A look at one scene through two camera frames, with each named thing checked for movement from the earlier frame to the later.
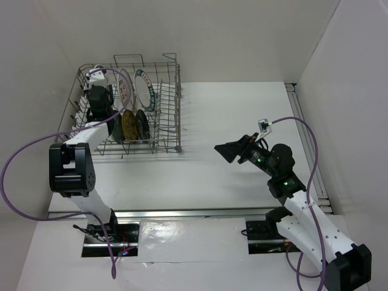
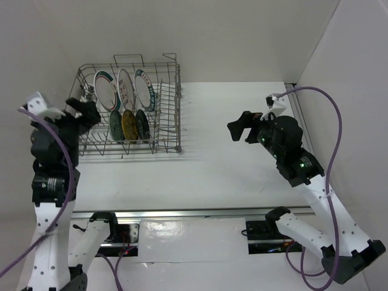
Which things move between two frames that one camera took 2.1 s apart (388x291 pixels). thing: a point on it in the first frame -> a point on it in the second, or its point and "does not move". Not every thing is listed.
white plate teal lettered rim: (145, 90) does not move
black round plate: (142, 126) does not move
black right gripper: (231, 149) -> (248, 119)
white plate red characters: (123, 89) does not move
